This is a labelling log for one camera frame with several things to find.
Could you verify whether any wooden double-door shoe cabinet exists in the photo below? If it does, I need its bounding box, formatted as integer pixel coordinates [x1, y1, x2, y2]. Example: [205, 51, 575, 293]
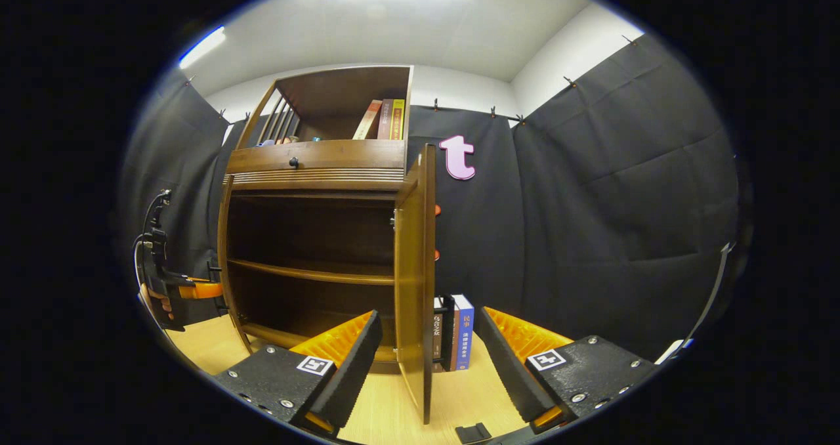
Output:
[217, 64, 437, 375]

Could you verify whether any blue white book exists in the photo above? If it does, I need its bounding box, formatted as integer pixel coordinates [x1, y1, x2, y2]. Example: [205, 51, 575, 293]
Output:
[450, 294, 474, 371]

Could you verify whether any wooden cabinet drawer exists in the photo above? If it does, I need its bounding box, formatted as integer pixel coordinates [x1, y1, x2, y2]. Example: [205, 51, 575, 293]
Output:
[226, 139, 408, 173]

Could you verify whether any grey cable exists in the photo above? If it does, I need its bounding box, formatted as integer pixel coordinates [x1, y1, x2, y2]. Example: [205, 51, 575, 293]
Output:
[655, 242, 734, 367]

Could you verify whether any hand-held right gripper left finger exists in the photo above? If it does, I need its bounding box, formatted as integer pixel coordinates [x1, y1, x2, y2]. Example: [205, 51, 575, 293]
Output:
[211, 310, 383, 438]

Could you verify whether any dark brown book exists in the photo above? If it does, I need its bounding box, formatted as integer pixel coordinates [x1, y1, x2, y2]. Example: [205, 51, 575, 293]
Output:
[433, 297, 444, 372]

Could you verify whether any black book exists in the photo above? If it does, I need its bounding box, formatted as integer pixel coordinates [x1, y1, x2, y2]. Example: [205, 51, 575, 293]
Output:
[441, 295, 456, 371]

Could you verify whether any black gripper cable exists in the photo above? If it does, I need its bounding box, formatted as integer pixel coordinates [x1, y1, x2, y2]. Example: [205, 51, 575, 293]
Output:
[133, 189, 173, 236]

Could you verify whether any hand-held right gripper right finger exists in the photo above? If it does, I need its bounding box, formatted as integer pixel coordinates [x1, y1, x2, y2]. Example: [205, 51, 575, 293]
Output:
[474, 306, 659, 434]

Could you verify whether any wooden cabinet door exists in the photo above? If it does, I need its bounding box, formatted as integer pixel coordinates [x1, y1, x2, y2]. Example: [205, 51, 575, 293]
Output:
[217, 175, 255, 355]
[392, 143, 438, 426]

